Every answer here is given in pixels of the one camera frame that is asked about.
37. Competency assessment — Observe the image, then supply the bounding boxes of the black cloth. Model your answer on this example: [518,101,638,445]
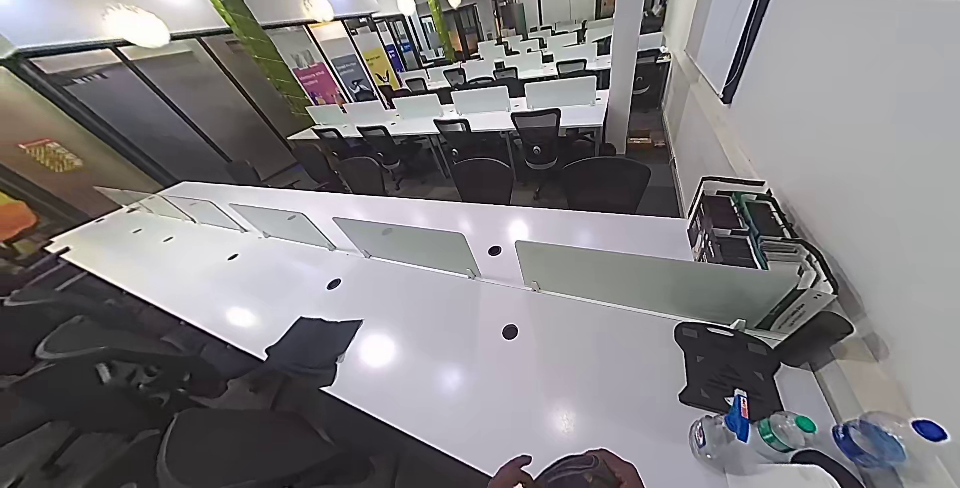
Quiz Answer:
[264,315,365,389]

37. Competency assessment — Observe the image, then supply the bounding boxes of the clear bottle with green cap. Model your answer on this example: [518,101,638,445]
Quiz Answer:
[757,411,819,454]

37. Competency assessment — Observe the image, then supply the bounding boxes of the person's right hand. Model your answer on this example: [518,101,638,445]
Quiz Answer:
[588,449,646,488]

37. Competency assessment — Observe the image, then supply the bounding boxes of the long white desk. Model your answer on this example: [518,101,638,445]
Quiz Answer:
[48,182,864,488]

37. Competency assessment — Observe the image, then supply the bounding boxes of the black plastic laptop stand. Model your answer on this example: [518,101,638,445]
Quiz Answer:
[674,321,786,422]

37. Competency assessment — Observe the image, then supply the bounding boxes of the white board with black frame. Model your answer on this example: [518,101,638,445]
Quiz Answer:
[685,0,790,105]

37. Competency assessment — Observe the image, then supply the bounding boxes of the black mesh office chair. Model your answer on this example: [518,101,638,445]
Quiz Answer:
[432,118,489,179]
[356,124,423,191]
[311,126,369,163]
[510,107,563,201]

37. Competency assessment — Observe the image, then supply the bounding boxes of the orange chair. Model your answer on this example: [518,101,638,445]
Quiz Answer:
[0,191,40,245]

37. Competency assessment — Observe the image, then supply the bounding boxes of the large bottle with blue cap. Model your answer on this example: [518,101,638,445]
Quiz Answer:
[832,411,951,470]

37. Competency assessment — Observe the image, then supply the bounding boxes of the rows of white desks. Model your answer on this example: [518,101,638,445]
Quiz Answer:
[397,17,666,96]

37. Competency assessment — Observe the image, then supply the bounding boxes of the clear bottle with blue trigger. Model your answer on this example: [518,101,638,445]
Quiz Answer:
[689,389,752,464]

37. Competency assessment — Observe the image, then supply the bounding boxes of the white rounded object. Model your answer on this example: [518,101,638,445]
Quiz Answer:
[726,463,846,488]

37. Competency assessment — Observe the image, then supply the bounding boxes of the pink poster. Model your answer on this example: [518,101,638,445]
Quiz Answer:
[291,60,347,107]

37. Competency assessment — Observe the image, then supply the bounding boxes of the white desk with partitions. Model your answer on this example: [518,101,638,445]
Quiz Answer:
[287,76,611,178]

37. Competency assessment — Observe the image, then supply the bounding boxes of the black curved object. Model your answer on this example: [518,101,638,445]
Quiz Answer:
[790,449,865,488]

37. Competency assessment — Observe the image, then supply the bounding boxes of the green leafy pillar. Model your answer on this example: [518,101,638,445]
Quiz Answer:
[421,0,458,63]
[186,0,313,125]

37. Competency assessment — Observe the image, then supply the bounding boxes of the black rounded case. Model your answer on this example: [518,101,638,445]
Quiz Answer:
[775,311,856,368]

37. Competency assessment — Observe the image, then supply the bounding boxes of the black file organizer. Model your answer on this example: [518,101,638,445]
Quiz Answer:
[687,176,801,270]

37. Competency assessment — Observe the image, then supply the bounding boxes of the dark blue-grey poster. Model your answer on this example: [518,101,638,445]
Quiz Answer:
[330,53,377,105]

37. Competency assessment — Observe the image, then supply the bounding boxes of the person's left hand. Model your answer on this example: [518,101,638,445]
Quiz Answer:
[487,455,536,488]

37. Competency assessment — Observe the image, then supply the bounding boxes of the black-framed glass partition wall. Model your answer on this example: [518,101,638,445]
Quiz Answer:
[3,14,421,223]

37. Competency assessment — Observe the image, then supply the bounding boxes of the white square column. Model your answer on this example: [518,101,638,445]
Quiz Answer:
[605,0,653,156]

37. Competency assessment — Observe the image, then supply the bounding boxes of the yellow poster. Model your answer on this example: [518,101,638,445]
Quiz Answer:
[358,46,404,91]

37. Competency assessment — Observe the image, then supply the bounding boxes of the frosted glass desk partition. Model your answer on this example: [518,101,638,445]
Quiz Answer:
[332,216,482,280]
[174,194,247,234]
[93,185,194,224]
[515,239,801,333]
[228,203,338,253]

